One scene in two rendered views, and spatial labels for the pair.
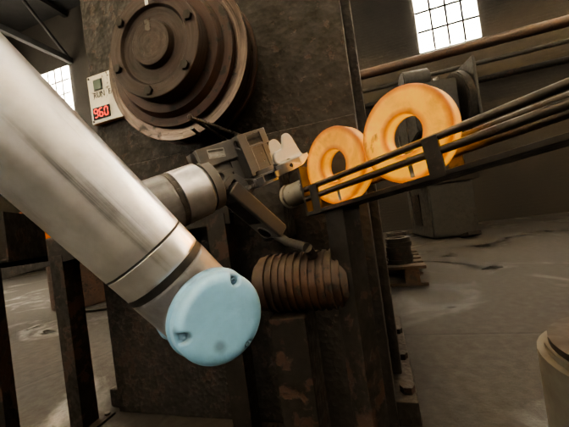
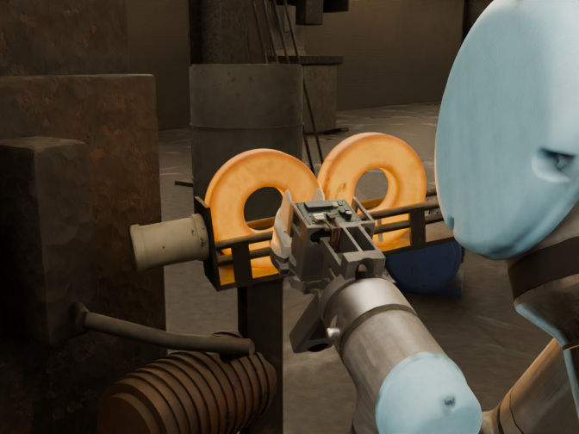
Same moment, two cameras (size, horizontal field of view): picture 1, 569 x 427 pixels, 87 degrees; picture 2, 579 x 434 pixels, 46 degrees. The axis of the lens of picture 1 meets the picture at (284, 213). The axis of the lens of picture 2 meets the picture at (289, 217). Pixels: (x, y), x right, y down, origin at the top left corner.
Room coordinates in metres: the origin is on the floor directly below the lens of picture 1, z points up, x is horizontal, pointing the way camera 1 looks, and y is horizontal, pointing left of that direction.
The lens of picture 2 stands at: (0.29, 0.67, 0.89)
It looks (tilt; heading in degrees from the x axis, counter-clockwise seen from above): 13 degrees down; 289
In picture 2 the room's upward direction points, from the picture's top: straight up
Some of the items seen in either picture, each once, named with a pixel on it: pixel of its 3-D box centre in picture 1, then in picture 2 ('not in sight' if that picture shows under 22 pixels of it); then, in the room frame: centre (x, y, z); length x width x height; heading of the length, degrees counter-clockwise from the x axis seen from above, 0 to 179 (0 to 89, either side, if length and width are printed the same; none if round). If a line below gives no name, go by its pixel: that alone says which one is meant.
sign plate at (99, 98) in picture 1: (118, 93); not in sight; (1.10, 0.54, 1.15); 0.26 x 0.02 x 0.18; 73
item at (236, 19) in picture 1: (179, 63); not in sight; (0.89, 0.25, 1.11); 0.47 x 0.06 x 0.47; 73
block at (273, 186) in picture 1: (274, 195); (44, 238); (0.84, 0.02, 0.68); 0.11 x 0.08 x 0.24; 163
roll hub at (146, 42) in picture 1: (157, 47); not in sight; (0.80, 0.28, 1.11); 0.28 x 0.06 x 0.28; 73
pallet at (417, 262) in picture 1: (346, 252); not in sight; (2.72, -0.51, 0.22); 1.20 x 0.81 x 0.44; 71
